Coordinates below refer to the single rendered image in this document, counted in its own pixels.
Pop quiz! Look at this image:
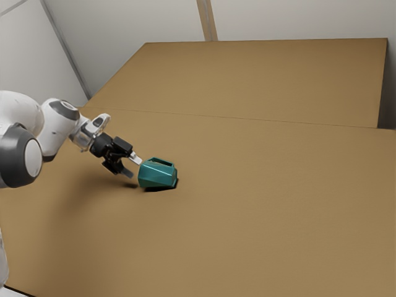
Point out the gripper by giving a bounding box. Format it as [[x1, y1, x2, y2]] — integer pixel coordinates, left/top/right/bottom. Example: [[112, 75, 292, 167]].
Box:
[[89, 132, 144, 179]]

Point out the teal faceted mug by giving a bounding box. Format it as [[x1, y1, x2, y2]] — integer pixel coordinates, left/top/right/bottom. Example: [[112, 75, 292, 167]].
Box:
[[137, 157, 179, 189]]

